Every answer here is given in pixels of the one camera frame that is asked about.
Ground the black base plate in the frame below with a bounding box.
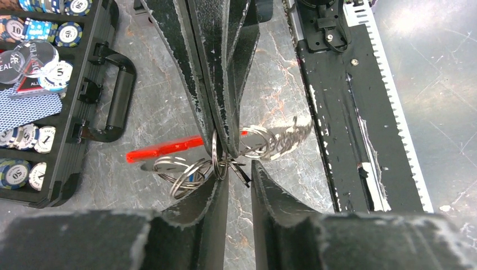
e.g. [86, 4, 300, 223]
[284, 1, 434, 213]

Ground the white toothed cable rail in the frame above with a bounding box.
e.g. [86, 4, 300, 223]
[343, 0, 435, 214]

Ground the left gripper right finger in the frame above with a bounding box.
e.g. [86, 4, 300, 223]
[251, 160, 476, 269]

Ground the black poker chip case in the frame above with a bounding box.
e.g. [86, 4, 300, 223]
[1, 1, 137, 209]

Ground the red handled keyring tool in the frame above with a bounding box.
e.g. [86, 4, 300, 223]
[126, 117, 313, 200]

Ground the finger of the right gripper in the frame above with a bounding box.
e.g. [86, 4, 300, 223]
[223, 1, 273, 158]
[143, 1, 233, 155]

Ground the key with black tag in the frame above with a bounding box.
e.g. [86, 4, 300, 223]
[226, 159, 251, 188]

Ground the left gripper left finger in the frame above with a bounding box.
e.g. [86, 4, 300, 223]
[1, 175, 229, 269]

